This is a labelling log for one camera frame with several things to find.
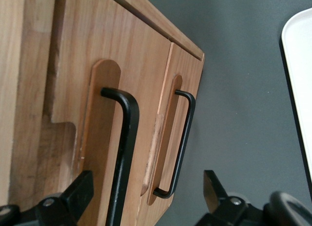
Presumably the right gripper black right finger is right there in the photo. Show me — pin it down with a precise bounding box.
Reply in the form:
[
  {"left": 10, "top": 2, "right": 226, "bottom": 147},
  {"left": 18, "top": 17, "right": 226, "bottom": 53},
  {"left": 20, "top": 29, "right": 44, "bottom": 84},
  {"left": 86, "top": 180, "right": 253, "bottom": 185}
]
[{"left": 201, "top": 169, "right": 250, "bottom": 226}]

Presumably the cream rectangular plastic tray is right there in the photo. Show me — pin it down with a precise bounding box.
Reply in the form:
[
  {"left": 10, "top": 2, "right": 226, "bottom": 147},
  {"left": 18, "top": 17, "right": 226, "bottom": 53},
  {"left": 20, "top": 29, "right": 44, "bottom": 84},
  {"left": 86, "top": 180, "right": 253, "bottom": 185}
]
[{"left": 279, "top": 8, "right": 312, "bottom": 187}]

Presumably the oak wooden drawer front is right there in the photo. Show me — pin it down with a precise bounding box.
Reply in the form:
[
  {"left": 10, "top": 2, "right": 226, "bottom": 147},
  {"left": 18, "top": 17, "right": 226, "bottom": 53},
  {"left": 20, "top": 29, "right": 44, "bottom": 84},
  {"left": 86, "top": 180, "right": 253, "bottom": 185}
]
[
  {"left": 52, "top": 0, "right": 174, "bottom": 226},
  {"left": 140, "top": 41, "right": 204, "bottom": 226}
]

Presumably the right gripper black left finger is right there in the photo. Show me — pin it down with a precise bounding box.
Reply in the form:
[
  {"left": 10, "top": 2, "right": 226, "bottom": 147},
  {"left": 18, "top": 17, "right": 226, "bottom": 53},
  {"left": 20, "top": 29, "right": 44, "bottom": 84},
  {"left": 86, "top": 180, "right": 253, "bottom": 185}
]
[{"left": 35, "top": 170, "right": 95, "bottom": 226}]

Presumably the black metal drawer handle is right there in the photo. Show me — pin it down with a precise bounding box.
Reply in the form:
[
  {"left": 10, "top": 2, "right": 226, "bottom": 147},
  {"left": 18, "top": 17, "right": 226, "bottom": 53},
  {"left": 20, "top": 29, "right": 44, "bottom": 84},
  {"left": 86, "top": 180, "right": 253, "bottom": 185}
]
[
  {"left": 153, "top": 89, "right": 196, "bottom": 199},
  {"left": 100, "top": 87, "right": 140, "bottom": 226}
]

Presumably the oak wooden drawer cabinet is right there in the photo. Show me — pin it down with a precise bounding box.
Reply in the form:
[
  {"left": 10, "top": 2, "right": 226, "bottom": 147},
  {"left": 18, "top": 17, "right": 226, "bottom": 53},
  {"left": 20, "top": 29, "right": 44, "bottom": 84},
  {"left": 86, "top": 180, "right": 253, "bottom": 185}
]
[{"left": 0, "top": 0, "right": 205, "bottom": 212}]

